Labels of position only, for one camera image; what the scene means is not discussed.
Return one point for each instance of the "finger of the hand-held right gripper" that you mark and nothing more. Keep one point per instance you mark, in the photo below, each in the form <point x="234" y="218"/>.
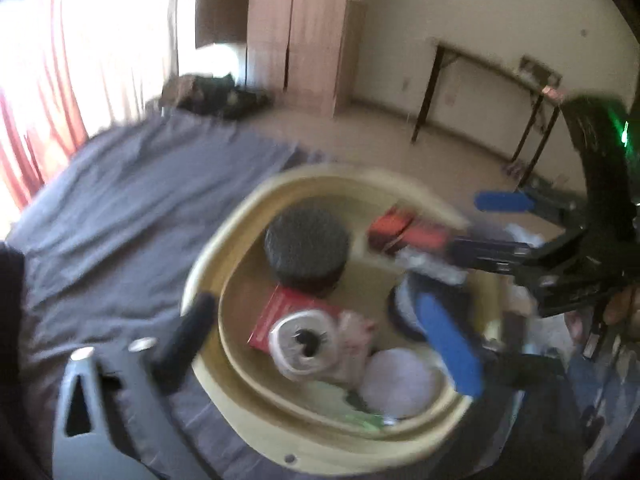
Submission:
<point x="490" y="254"/>
<point x="500" y="202"/>

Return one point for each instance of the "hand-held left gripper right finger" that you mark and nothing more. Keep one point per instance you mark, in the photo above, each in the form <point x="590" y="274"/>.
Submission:
<point x="445" y="345"/>

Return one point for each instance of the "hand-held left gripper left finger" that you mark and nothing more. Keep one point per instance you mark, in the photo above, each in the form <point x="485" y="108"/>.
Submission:
<point x="190" y="330"/>

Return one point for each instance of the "dark red box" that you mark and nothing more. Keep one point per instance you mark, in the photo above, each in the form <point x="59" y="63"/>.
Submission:
<point x="280" y="310"/>

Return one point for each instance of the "red and white box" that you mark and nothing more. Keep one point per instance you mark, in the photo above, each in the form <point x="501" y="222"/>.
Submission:
<point x="395" y="225"/>

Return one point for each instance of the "beige plastic basin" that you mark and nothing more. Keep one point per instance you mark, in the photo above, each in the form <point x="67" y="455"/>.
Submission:
<point x="300" y="445"/>

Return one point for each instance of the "person's right hand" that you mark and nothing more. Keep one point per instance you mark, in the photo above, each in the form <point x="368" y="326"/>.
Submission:
<point x="622" y="305"/>

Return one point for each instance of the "white round lid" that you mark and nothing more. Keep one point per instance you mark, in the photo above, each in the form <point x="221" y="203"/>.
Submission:
<point x="400" y="385"/>

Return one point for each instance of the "crumpled white plastic wrapper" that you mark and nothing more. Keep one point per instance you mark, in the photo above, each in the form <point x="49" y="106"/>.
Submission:
<point x="355" y="345"/>

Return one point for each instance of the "white cloth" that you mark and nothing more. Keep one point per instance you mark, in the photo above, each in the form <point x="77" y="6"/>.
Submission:
<point x="552" y="335"/>

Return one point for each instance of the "green plastic packet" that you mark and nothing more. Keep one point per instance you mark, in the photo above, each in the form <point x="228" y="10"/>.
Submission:
<point x="360" y="412"/>

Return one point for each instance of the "folding table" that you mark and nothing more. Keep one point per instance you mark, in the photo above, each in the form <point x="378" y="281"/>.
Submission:
<point x="426" y="100"/>

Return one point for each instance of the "grey bedsheet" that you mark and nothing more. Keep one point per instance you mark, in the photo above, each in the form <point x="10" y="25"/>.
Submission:
<point x="125" y="210"/>

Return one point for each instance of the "small grey box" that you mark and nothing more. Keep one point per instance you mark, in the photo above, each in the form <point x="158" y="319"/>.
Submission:
<point x="535" y="66"/>

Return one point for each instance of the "grey round container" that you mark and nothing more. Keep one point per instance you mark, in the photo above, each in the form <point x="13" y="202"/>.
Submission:
<point x="305" y="245"/>

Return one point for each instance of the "blue white fleece blanket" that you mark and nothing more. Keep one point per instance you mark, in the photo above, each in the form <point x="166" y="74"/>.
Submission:
<point x="610" y="410"/>

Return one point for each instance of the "dark cloth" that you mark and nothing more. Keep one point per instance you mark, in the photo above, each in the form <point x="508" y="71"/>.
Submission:
<point x="10" y="310"/>

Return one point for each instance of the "pile of dark clothes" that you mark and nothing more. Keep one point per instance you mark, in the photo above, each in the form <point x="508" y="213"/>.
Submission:
<point x="215" y="95"/>

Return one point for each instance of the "wooden wardrobe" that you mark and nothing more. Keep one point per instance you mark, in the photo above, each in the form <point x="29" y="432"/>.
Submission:
<point x="310" y="35"/>

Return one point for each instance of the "red curtain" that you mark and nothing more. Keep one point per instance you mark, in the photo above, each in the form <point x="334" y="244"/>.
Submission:
<point x="50" y="85"/>

